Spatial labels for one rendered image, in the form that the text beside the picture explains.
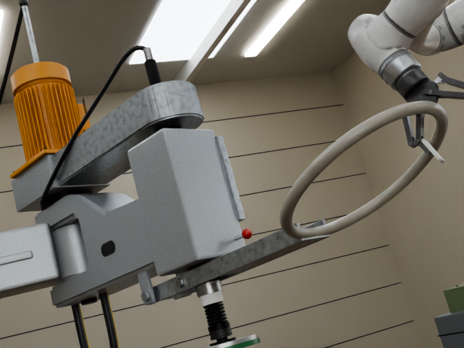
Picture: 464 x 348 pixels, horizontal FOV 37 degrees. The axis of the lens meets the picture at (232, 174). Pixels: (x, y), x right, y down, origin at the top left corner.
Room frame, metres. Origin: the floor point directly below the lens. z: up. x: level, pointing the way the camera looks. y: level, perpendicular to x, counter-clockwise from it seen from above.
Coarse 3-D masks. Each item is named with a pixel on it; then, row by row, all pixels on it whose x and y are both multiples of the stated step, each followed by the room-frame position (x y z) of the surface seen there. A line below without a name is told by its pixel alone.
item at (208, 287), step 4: (220, 276) 2.12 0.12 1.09; (212, 280) 2.09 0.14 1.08; (216, 280) 2.11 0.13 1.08; (200, 284) 2.10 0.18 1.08; (204, 284) 2.09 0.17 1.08; (208, 284) 2.09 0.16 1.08; (212, 284) 2.09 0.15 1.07; (216, 284) 2.10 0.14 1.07; (220, 284) 2.12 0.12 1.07; (196, 288) 2.11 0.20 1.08; (200, 288) 2.10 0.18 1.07; (204, 288) 2.09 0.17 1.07; (208, 288) 2.09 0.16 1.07; (212, 288) 2.09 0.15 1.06; (216, 288) 2.10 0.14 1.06; (220, 288) 2.11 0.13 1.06; (200, 292) 2.10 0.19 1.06; (204, 292) 2.09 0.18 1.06; (208, 292) 2.09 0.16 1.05; (212, 292) 2.10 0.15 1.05
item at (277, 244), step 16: (320, 224) 1.86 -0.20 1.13; (256, 240) 1.88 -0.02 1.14; (272, 240) 1.84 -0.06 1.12; (288, 240) 1.81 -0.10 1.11; (304, 240) 1.80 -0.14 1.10; (224, 256) 1.97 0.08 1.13; (240, 256) 1.93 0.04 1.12; (256, 256) 1.89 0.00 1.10; (272, 256) 1.94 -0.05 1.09; (192, 272) 2.08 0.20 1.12; (208, 272) 2.03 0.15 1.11; (224, 272) 1.99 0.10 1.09; (240, 272) 2.10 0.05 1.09; (160, 288) 2.19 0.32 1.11; (176, 288) 2.14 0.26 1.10; (192, 288) 2.26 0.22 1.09
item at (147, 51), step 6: (144, 48) 2.12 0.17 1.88; (150, 48) 2.13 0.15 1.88; (144, 54) 2.12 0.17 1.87; (150, 54) 2.12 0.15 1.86; (150, 60) 2.11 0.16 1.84; (150, 66) 2.11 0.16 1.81; (156, 66) 2.12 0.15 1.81; (150, 72) 2.11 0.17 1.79; (156, 72) 2.12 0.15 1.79; (150, 78) 2.12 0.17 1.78; (156, 78) 2.11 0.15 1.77; (150, 84) 2.12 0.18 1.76
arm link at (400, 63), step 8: (392, 56) 1.59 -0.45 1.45; (400, 56) 1.58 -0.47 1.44; (408, 56) 1.59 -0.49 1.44; (384, 64) 1.60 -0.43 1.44; (392, 64) 1.58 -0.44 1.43; (400, 64) 1.58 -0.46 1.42; (408, 64) 1.57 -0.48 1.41; (416, 64) 1.58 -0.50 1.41; (384, 72) 1.61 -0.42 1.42; (392, 72) 1.59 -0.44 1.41; (400, 72) 1.58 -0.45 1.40; (384, 80) 1.63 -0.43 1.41; (392, 80) 1.60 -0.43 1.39
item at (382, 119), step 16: (384, 112) 1.46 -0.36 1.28; (400, 112) 1.46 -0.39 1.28; (416, 112) 1.49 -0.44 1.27; (432, 112) 1.54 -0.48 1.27; (352, 128) 1.46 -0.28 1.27; (368, 128) 1.45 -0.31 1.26; (336, 144) 1.45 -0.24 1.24; (352, 144) 1.46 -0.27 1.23; (432, 144) 1.74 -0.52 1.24; (320, 160) 1.47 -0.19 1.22; (416, 160) 1.82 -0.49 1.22; (304, 176) 1.50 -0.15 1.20; (416, 176) 1.85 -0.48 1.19; (384, 192) 1.89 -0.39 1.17; (288, 208) 1.58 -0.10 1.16; (368, 208) 1.89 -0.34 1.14; (288, 224) 1.65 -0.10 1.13; (336, 224) 1.87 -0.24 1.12
